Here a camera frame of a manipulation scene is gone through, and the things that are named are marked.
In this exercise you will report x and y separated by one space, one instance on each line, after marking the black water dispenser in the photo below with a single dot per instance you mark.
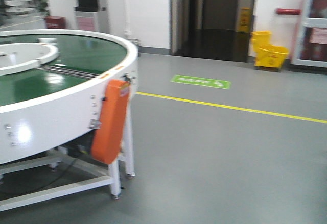
87 15

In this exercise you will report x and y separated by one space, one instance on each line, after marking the yellow mop bucket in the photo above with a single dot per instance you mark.
267 55

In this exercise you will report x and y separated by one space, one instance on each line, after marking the round green conveyor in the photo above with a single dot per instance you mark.
53 83

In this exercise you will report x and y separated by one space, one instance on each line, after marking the orange motor cover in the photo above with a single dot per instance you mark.
107 139

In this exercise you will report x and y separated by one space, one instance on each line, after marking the red fire extinguisher box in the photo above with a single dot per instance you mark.
55 22

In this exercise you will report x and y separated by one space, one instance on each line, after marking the green floor sticker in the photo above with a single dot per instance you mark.
201 81

